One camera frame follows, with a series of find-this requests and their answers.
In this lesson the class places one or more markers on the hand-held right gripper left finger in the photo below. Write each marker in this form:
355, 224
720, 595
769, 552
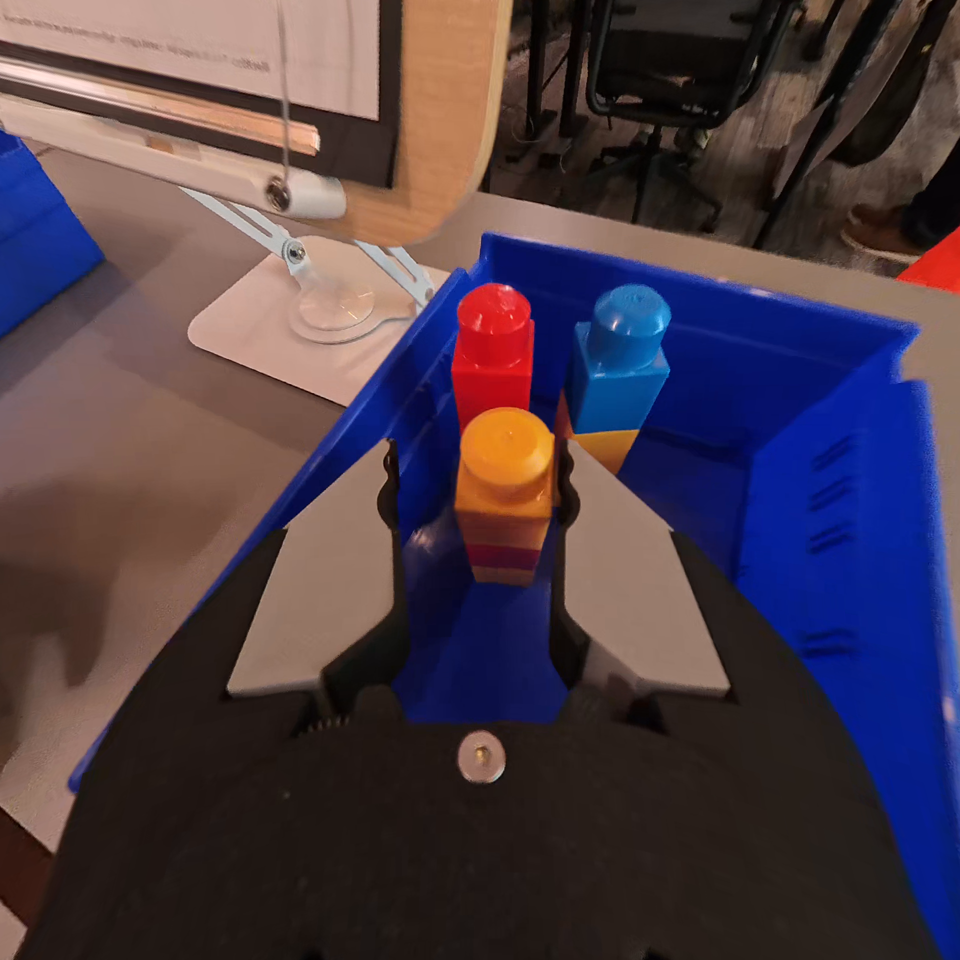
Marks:
322, 600

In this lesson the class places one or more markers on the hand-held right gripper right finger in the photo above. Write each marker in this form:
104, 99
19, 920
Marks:
637, 600

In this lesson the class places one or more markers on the blue plastic bin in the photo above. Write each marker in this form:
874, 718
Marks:
825, 487
37, 240

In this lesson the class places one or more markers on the blue mega block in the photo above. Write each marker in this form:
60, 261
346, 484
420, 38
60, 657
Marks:
619, 367

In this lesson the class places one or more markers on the black office chair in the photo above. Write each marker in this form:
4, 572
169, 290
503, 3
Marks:
675, 60

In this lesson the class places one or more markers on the printed instruction sheet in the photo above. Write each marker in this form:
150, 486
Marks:
330, 45

